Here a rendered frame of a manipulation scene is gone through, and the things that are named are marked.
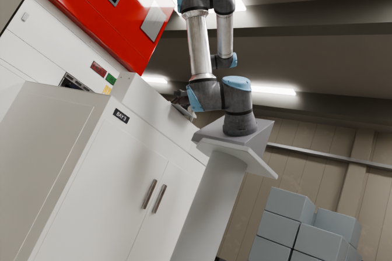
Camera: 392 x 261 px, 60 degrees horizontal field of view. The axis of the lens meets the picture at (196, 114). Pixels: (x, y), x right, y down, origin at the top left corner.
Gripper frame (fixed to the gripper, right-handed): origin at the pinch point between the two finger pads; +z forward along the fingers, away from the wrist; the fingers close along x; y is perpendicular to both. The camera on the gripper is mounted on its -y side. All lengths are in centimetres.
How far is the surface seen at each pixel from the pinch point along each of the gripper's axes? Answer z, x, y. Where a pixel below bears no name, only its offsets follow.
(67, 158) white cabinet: 40, 1, -48
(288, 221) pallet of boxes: 7, -6, 206
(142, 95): 4.6, -4.8, -34.1
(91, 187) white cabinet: 46, -5, -38
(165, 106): 1.2, -4.8, -18.2
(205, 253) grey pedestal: 52, -45, -9
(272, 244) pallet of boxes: 33, 3, 206
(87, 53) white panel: -18, 58, -26
